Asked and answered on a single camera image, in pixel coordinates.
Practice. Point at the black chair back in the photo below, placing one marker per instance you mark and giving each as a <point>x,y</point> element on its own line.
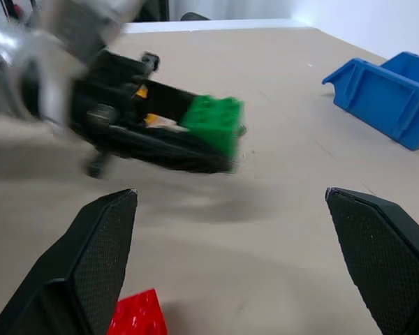
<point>195,16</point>

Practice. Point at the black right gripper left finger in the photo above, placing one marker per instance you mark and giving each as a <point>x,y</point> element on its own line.
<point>90,265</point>

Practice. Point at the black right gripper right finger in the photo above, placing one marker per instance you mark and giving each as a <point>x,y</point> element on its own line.
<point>380,251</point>

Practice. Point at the green toy building block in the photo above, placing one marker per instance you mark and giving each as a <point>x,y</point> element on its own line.
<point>214,120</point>

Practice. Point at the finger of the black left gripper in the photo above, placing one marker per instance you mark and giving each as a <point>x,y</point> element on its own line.
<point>174,153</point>
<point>167,101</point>

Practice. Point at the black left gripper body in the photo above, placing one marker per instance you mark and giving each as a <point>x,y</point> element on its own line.
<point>104,90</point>

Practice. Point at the red toy building block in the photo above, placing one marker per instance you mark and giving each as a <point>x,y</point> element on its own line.
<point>139,314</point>

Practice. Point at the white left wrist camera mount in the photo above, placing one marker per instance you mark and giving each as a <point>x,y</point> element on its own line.
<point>66,38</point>

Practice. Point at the blue plastic storage bin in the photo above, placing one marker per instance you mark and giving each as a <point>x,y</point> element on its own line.
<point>384,101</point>

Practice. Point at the dark background object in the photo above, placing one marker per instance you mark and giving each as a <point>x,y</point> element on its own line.
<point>155,8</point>

